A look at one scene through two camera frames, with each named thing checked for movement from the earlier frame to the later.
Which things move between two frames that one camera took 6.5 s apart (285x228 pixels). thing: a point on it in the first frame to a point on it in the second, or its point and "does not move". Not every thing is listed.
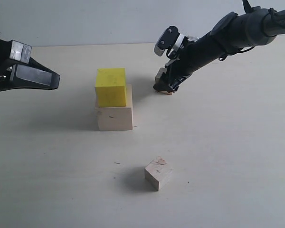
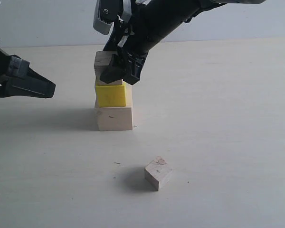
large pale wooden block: (110, 118) does not move
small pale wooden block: (158, 173) does not move
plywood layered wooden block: (160, 71) to (102, 59)
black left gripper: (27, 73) to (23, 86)
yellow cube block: (110, 84) does not move
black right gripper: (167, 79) to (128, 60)
